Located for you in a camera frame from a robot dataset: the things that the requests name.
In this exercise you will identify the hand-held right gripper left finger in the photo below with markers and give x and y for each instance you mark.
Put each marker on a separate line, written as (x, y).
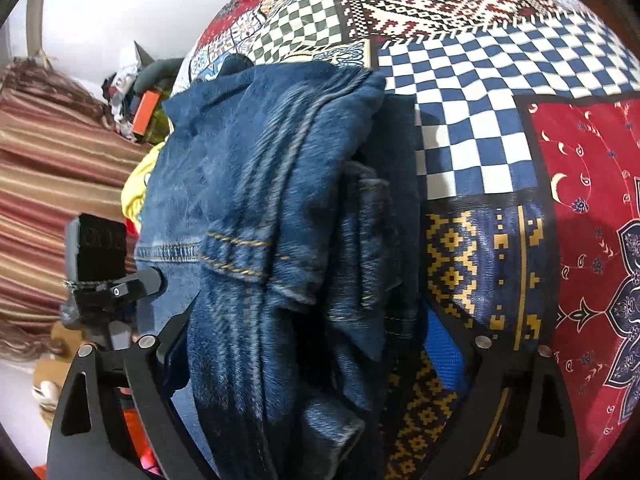
(145, 375)

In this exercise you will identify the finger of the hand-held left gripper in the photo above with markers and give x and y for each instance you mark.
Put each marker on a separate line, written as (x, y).
(135, 285)

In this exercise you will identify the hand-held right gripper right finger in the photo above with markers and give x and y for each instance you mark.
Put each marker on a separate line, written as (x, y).
(445, 340)

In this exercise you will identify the blue denim jacket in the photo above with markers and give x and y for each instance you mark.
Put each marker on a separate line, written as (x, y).
(280, 185)

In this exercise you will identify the red plush toy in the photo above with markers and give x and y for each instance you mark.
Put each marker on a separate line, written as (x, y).
(142, 435)

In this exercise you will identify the yellow cartoon blanket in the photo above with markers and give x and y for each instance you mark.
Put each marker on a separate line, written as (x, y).
(140, 185)

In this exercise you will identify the striped brown curtain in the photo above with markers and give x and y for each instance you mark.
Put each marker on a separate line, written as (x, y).
(50, 160)

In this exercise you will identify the green patterned cloth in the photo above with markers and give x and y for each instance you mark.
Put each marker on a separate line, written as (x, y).
(161, 127)

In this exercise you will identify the orange box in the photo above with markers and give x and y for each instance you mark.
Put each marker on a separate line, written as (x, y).
(146, 112)

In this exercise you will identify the pile of clutter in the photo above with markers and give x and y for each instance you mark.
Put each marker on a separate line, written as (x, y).
(120, 90)

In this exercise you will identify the dark grey stuffed bag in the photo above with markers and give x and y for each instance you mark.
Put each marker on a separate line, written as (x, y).
(160, 72)

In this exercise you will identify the patchwork patterned bedspread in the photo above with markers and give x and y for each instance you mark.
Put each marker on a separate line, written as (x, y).
(475, 110)

